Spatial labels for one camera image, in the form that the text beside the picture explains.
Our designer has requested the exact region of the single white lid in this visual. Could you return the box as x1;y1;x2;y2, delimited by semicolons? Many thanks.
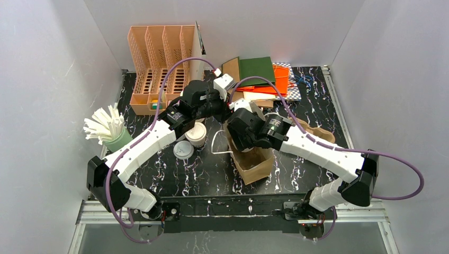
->
185;122;207;140

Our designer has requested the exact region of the single paper cup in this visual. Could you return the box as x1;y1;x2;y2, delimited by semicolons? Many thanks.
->
185;122;207;147

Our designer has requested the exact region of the tan paper bag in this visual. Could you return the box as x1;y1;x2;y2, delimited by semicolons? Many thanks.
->
223;102;291;185

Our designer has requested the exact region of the cardboard two-cup carrier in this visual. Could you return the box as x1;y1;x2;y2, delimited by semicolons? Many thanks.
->
297;119;336;143

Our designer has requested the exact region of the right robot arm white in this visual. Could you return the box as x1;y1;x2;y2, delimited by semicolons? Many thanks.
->
227;108;379;214

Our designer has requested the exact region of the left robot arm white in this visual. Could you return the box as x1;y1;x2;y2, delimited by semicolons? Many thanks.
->
87;76;235;212

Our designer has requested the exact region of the brown kraft paper bag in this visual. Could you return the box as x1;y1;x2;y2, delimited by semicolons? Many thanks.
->
229;76;273;107

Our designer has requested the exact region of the white paper bag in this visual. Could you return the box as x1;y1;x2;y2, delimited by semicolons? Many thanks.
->
243;91;276;101

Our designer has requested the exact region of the white folder in organizer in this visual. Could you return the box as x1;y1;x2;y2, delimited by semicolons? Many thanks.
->
190;21;206;80

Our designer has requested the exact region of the loose white lid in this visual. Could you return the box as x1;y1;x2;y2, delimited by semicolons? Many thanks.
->
173;140;194;160

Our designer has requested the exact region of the dark green paper bag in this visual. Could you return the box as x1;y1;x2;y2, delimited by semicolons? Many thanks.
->
221;57;275;84

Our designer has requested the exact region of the green yellow small item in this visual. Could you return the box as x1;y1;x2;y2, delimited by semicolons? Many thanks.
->
151;99;163;110

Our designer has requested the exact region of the orange paper bag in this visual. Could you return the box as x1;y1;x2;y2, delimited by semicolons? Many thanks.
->
237;65;290;96

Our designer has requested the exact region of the pink desk file organizer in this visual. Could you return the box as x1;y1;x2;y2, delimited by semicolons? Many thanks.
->
128;25;195;115

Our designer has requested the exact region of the green cup holder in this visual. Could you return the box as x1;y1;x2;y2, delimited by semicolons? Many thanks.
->
103;128;133;152

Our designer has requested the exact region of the white wrapped straws bundle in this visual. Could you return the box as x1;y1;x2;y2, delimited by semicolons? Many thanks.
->
83;103;125;144

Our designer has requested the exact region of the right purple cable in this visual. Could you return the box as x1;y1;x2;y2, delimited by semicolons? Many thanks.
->
228;76;425;242

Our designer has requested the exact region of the purple cable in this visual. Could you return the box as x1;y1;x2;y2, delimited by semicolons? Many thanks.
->
228;76;425;242
105;57;222;244

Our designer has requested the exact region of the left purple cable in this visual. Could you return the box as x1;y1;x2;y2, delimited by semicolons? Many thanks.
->
105;57;222;244

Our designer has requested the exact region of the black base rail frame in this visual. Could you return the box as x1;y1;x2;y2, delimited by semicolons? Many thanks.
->
75;190;397;254

